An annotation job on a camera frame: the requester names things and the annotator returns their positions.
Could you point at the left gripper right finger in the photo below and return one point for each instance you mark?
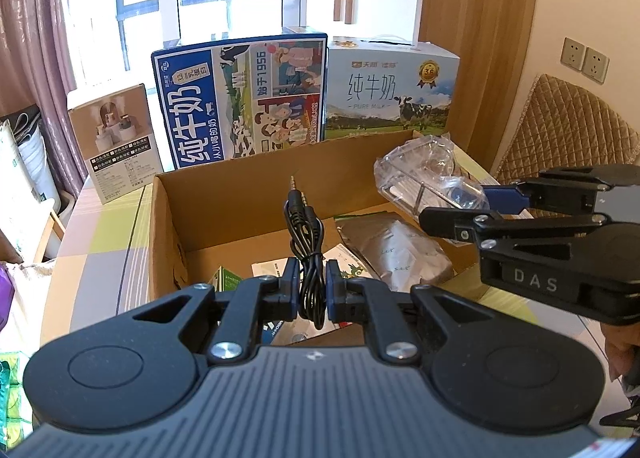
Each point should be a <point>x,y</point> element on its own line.
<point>393,323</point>

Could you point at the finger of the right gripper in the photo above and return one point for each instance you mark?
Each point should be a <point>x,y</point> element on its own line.
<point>546,195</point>
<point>474,226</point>

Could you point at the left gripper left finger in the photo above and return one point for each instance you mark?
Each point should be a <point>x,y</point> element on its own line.
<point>256,302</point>

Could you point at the green white medicine box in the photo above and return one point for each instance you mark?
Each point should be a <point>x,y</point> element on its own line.
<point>224,280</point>

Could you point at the clear plastic bag with hook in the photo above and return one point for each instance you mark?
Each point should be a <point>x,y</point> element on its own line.
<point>425,172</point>

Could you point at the silver foil pouch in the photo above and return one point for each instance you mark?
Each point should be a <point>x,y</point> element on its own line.
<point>399,253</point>

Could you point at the person's right hand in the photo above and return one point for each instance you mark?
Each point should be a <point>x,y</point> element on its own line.
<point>620,342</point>

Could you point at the brown quilted chair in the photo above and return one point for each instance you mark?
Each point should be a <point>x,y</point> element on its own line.
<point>564,125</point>

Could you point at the checkered tablecloth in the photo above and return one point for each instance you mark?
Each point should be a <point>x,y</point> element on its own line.
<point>123,371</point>

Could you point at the white cow milk box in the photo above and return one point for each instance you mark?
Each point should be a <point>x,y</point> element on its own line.
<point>379,86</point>

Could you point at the blue milk carton box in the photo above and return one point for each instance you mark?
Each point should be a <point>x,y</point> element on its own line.
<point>234,98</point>

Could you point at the small beige product box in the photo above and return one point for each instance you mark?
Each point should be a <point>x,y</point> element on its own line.
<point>114,133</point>

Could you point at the purple tray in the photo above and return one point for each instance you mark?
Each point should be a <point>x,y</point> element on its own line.
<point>6,296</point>

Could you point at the teal snack packet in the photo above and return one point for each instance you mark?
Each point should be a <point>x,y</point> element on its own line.
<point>16,412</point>

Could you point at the pink curtain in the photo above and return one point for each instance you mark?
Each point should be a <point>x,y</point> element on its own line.
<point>36,70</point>

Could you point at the wall power sockets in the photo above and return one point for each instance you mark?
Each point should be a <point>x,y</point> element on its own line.
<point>591,63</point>

